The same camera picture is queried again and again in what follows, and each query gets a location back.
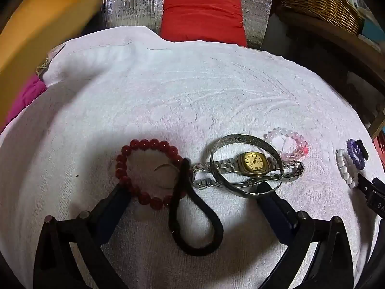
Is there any dark red bead bracelet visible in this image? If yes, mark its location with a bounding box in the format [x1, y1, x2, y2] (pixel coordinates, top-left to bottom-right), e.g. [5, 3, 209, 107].
[115, 138, 193, 211]

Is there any magenta cushion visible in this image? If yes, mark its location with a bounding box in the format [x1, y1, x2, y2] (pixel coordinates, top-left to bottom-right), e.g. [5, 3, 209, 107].
[1, 74, 47, 132]

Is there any silver bangle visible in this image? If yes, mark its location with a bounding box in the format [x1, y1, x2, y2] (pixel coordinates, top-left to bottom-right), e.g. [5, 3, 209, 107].
[210, 134, 284, 199]

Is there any gold face silver wristwatch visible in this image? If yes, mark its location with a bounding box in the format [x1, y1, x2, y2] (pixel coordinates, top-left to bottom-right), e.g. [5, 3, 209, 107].
[190, 151, 306, 189]

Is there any orange cardboard box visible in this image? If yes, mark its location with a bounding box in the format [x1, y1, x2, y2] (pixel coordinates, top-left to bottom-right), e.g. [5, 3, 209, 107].
[1, 0, 102, 121]

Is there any pale pink embossed towel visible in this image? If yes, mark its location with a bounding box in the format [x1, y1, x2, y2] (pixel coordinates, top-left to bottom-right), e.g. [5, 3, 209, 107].
[1, 27, 384, 288]

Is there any black elastic hair tie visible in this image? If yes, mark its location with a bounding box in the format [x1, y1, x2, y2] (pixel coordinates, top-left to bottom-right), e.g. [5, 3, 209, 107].
[167, 157, 225, 257]

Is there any wicker basket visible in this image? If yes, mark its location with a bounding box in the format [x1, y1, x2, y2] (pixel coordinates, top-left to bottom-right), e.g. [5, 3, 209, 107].
[281, 0, 364, 36]

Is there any red cushion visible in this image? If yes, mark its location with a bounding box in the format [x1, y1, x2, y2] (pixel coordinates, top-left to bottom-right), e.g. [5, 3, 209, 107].
[160, 0, 247, 47]

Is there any white bead bracelet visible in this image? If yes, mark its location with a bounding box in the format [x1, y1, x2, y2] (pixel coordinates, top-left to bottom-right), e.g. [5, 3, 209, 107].
[335, 148, 360, 189]

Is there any pink translucent bead bracelet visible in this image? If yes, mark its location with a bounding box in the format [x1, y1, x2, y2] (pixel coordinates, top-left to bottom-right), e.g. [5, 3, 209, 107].
[263, 127, 310, 161]

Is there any purple bead bracelet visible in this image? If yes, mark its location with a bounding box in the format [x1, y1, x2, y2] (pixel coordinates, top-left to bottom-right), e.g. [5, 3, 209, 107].
[346, 138, 364, 169]

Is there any wooden shelf table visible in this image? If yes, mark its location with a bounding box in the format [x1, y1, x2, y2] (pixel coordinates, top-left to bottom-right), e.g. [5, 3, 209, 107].
[276, 5, 385, 139]

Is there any small black scrunchie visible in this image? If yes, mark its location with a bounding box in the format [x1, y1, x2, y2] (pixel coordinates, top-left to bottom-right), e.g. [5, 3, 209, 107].
[356, 140, 369, 161]

